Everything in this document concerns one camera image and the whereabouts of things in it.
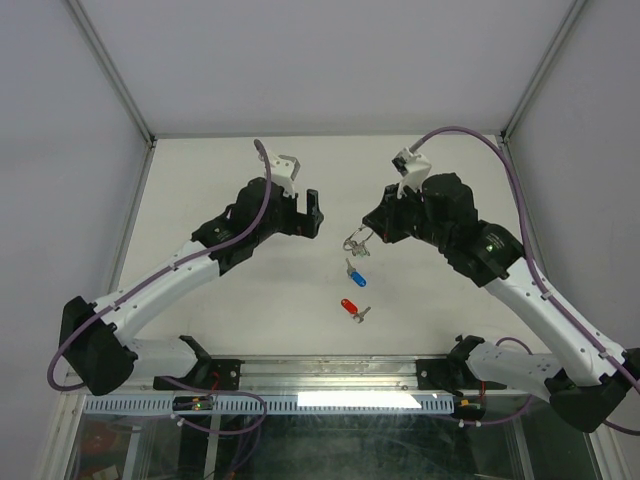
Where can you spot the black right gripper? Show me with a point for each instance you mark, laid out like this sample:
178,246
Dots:
382,220

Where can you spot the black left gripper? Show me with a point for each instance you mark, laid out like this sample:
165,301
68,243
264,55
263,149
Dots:
302,224

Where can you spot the metal keyring with clips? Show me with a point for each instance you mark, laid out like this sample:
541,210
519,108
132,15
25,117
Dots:
356,243

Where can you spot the key with blue tag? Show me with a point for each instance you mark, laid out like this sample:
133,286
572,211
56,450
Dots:
354,274

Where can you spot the key with red tag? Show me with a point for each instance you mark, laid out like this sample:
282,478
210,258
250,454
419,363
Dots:
357,314

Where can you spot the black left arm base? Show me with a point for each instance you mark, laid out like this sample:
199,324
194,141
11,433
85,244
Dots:
206,375

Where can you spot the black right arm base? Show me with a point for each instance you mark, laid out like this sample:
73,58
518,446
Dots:
449,373

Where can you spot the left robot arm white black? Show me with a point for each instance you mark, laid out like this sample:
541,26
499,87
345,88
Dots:
100,339

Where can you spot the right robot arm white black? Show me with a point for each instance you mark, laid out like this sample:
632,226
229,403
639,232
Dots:
583,377

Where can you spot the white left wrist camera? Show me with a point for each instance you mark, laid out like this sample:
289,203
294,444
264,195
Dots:
283,171

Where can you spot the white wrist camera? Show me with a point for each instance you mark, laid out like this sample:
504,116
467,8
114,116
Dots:
283,171
413,168

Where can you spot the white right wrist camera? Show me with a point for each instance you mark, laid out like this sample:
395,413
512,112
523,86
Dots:
413,168

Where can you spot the right aluminium frame post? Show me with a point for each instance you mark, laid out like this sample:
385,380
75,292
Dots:
542,72

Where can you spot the aluminium frame post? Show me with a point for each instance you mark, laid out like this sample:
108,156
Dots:
542,72
90,35

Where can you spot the left aluminium frame post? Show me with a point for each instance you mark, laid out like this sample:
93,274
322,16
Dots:
90,35

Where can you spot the white slotted cable duct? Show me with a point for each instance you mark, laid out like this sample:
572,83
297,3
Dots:
305,403

